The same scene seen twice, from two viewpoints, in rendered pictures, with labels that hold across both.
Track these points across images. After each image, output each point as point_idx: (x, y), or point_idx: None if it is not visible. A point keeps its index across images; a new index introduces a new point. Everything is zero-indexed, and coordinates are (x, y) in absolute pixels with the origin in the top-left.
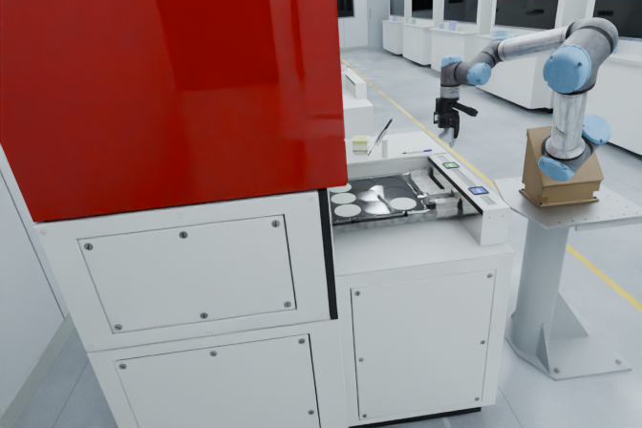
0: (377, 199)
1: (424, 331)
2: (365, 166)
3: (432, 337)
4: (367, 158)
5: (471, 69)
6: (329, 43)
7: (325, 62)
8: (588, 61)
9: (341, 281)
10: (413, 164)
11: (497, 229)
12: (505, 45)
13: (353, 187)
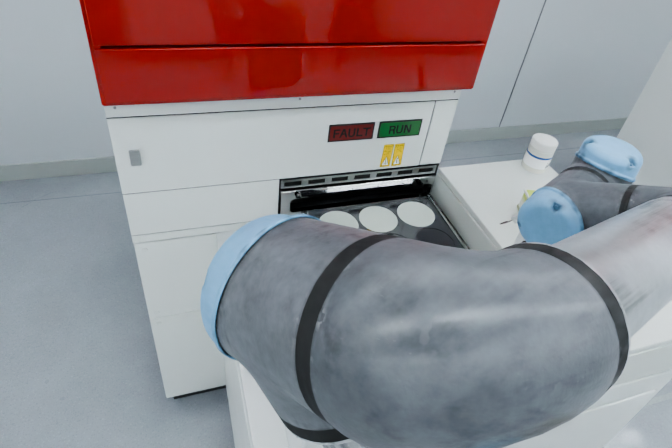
0: None
1: (236, 406)
2: (480, 232)
3: (238, 423)
4: (501, 227)
5: (539, 189)
6: None
7: None
8: (213, 304)
9: (218, 249)
10: None
11: (293, 441)
12: (636, 206)
13: (418, 228)
